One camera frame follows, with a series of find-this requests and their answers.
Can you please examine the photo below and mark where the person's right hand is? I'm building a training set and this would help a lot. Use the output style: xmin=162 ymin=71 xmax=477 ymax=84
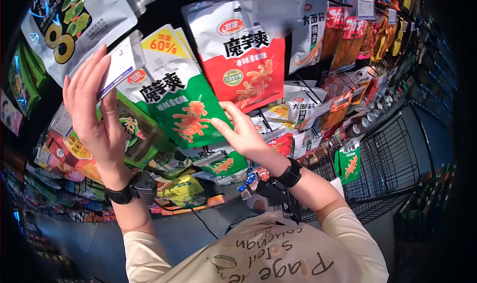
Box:
xmin=210 ymin=101 xmax=292 ymax=178

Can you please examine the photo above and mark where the person's left hand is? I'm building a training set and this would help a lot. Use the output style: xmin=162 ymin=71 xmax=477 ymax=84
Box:
xmin=62 ymin=44 xmax=132 ymax=189

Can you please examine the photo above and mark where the person's left middle finger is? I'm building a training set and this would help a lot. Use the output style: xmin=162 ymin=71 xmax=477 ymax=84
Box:
xmin=80 ymin=52 xmax=100 ymax=103

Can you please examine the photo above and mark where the person's left index finger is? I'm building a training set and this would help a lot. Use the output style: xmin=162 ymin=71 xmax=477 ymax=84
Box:
xmin=91 ymin=44 xmax=112 ymax=99

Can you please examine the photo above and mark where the person's left ring finger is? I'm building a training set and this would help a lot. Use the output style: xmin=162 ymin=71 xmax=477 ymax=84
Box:
xmin=71 ymin=63 xmax=88 ymax=108

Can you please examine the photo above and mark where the person's left thumb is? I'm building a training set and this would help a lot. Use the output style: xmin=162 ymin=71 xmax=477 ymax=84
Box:
xmin=100 ymin=90 xmax=126 ymax=135

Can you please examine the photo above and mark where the person's right index finger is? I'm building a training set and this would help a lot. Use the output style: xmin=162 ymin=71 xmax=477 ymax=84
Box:
xmin=219 ymin=101 xmax=248 ymax=124

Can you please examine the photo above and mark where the person's left little finger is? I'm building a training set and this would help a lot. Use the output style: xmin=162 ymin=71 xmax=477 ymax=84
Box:
xmin=62 ymin=74 xmax=77 ymax=114

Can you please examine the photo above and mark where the person's right thumb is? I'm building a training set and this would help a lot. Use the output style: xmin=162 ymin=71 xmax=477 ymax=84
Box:
xmin=210 ymin=118 xmax=239 ymax=142

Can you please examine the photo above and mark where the clear price tag holder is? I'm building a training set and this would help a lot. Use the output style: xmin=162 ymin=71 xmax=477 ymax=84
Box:
xmin=96 ymin=30 xmax=147 ymax=102

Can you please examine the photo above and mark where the green snack packet yellow corner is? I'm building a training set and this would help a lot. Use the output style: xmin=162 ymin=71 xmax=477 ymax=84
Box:
xmin=117 ymin=24 xmax=235 ymax=150

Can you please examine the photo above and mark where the black wrist band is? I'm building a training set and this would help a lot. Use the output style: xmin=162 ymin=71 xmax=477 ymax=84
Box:
xmin=104 ymin=171 xmax=159 ymax=206
xmin=255 ymin=157 xmax=303 ymax=209

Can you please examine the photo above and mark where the full shop shelf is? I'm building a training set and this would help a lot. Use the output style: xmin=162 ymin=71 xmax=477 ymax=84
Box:
xmin=408 ymin=7 xmax=463 ymax=129
xmin=0 ymin=0 xmax=425 ymax=224

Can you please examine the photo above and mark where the person's body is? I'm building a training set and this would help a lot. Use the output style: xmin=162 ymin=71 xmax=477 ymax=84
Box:
xmin=125 ymin=210 xmax=390 ymax=283

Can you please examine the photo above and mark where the black wire shopping cart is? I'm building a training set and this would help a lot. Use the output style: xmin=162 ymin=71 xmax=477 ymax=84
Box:
xmin=283 ymin=100 xmax=437 ymax=225

